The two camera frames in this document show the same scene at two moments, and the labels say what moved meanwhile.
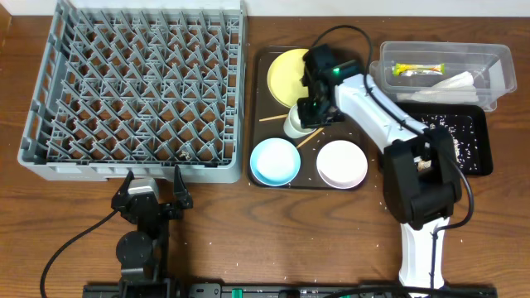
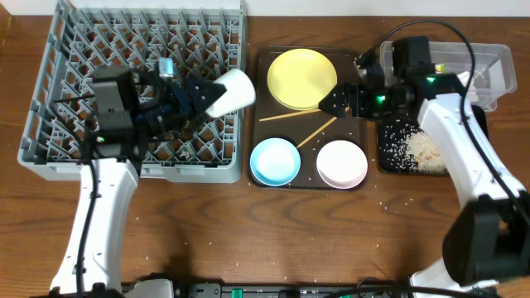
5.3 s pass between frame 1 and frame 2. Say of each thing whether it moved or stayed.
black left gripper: moved
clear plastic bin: stayed
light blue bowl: stayed
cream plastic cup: moved
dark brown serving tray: stayed
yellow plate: stayed
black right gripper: moved
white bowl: stayed
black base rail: stayed
